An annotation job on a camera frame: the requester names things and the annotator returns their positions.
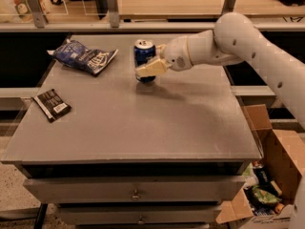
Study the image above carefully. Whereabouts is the grey drawer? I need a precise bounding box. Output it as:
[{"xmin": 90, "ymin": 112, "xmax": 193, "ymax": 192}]
[
  {"xmin": 58, "ymin": 205, "xmax": 221, "ymax": 225},
  {"xmin": 24, "ymin": 176, "xmax": 244, "ymax": 204}
]

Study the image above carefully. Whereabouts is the cardboard box of snacks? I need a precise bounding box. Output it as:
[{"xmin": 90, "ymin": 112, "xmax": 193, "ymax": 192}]
[{"xmin": 216, "ymin": 105, "xmax": 305, "ymax": 229}]

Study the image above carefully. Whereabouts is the left metal bracket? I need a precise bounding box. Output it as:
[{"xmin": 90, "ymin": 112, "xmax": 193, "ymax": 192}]
[{"xmin": 27, "ymin": 0, "xmax": 48, "ymax": 29}]

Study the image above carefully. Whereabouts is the middle metal bracket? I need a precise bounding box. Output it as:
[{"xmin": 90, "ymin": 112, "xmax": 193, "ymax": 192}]
[{"xmin": 107, "ymin": 0, "xmax": 120, "ymax": 28}]

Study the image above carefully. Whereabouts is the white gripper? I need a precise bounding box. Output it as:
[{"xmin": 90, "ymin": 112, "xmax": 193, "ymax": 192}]
[{"xmin": 135, "ymin": 35, "xmax": 193, "ymax": 77}]

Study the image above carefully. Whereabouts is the blue chip bag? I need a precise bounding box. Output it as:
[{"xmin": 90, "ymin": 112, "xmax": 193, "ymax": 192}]
[{"xmin": 48, "ymin": 39, "xmax": 118, "ymax": 76}]

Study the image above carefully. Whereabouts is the lower grey drawer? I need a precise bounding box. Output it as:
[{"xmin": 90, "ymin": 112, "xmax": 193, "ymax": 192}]
[{"xmin": 58, "ymin": 205, "xmax": 221, "ymax": 225}]

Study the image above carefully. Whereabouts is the grey drawer cabinet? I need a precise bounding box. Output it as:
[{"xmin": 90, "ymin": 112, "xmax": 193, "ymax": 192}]
[{"xmin": 2, "ymin": 34, "xmax": 260, "ymax": 229}]

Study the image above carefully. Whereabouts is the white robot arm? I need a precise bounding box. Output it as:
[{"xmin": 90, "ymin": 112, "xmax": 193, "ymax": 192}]
[{"xmin": 135, "ymin": 12, "xmax": 305, "ymax": 127}]

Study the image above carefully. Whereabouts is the black snack wrapper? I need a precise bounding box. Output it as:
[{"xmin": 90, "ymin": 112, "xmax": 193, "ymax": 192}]
[{"xmin": 33, "ymin": 89, "xmax": 71, "ymax": 123}]

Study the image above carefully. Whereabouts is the upper grey drawer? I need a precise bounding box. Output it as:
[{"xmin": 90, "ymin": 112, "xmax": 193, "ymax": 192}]
[{"xmin": 24, "ymin": 176, "xmax": 244, "ymax": 204}]

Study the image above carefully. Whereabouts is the blue pepsi can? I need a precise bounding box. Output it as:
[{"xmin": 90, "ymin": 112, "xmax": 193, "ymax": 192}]
[{"xmin": 132, "ymin": 38, "xmax": 157, "ymax": 84}]

